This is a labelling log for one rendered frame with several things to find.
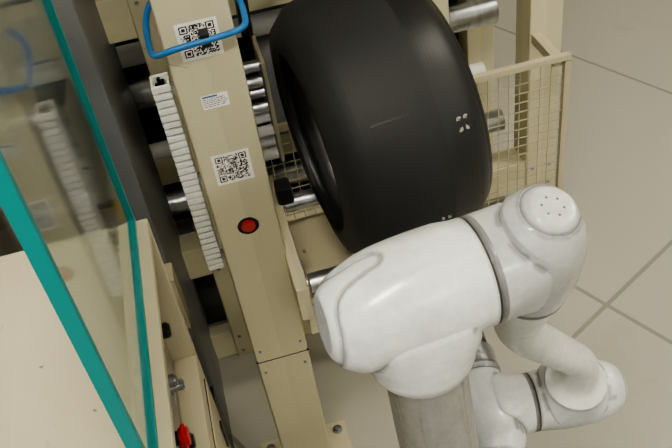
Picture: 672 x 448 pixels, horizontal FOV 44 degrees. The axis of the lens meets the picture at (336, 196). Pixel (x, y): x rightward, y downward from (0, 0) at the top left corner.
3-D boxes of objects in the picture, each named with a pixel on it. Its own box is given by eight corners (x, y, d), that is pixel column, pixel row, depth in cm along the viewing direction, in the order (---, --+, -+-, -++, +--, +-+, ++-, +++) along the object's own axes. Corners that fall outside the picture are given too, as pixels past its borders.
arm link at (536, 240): (542, 226, 110) (447, 260, 108) (569, 143, 95) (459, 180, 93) (593, 311, 103) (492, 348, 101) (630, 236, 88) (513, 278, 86)
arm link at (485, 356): (452, 370, 146) (444, 341, 150) (450, 395, 153) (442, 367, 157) (503, 361, 146) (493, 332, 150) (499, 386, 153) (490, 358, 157)
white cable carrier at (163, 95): (209, 271, 183) (150, 89, 152) (206, 256, 187) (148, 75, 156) (229, 266, 184) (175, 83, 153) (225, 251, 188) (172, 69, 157)
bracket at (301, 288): (302, 322, 182) (295, 291, 176) (269, 208, 212) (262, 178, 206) (317, 318, 183) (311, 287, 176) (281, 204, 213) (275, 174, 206)
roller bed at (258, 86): (210, 179, 216) (182, 82, 197) (203, 147, 227) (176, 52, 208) (285, 160, 218) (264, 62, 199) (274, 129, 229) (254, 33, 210)
